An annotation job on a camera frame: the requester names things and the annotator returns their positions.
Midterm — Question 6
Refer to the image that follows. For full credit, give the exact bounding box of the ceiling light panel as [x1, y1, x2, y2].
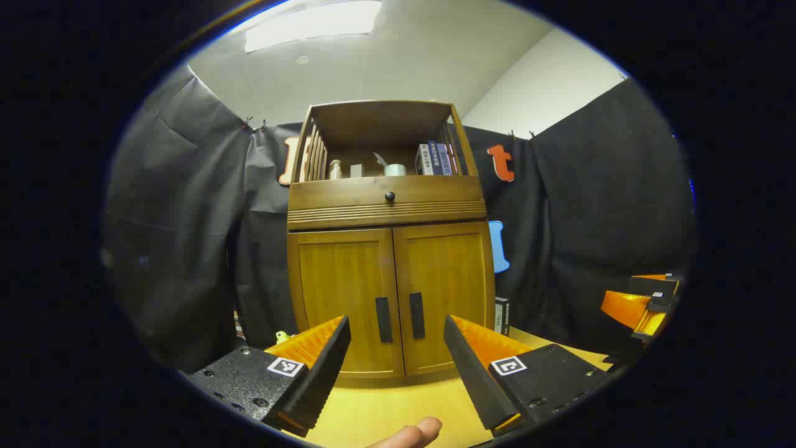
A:
[244, 0, 382, 54]

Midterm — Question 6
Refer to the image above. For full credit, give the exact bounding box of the wooden double-door shoe cabinet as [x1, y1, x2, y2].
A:
[286, 100, 496, 381]

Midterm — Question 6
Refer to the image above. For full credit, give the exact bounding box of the wooden shoe cabinet door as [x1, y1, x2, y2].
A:
[393, 222, 496, 376]
[288, 228, 405, 379]

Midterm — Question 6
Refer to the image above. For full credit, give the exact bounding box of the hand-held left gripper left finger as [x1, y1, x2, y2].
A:
[187, 315, 352, 437]

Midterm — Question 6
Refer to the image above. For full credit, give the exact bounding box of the black door handle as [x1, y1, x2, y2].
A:
[409, 292, 426, 340]
[375, 297, 394, 343]

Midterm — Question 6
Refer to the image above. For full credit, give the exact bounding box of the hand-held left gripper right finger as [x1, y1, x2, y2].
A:
[443, 315, 613, 437]

